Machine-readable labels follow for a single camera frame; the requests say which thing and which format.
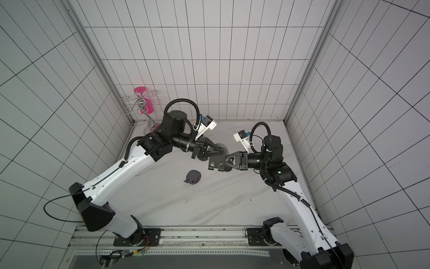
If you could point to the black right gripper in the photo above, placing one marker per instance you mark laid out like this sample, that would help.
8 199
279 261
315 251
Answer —
242 160

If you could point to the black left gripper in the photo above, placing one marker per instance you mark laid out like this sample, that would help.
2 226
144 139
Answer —
202 147

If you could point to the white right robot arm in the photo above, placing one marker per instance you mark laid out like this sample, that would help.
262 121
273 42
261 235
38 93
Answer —
266 156

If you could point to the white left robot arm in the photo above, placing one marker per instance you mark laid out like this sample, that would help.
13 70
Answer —
182 127

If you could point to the chrome cup holder stand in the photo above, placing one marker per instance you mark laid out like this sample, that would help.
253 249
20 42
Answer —
130 103

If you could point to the pink plastic cup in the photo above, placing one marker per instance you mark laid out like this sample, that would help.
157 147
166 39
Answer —
144 103

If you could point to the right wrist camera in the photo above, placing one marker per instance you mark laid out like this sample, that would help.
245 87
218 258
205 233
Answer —
243 138

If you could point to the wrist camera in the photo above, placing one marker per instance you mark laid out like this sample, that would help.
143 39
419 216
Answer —
243 138
206 123

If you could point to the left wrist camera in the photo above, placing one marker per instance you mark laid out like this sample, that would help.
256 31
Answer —
206 123

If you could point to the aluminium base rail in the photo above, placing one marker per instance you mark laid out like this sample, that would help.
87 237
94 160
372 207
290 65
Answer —
251 240

